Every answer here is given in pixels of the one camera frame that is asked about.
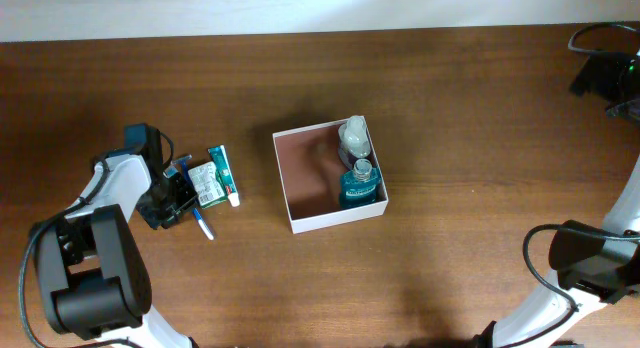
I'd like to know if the blue mouthwash bottle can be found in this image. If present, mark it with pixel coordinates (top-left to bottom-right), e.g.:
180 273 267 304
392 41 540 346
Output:
339 159 382 209

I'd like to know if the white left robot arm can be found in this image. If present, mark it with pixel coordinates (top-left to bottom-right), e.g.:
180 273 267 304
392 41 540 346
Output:
23 123 197 347

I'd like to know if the green toothpaste tube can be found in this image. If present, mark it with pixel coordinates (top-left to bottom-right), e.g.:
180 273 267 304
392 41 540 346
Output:
208 145 240 208

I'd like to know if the white green soap packet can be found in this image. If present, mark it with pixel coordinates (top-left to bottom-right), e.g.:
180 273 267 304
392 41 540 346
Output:
188 162 227 209

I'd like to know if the white pink open box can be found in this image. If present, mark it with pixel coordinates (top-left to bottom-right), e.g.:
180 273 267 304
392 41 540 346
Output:
273 119 389 234

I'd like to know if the blue white toothbrush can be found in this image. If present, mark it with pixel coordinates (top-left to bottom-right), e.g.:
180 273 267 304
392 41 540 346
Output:
192 208 215 241

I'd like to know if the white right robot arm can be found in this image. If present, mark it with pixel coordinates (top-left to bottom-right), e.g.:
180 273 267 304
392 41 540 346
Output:
470 50 639 347

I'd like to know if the clear sanitizer bottle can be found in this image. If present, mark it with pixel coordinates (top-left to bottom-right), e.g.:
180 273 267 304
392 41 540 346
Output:
338 115 371 170

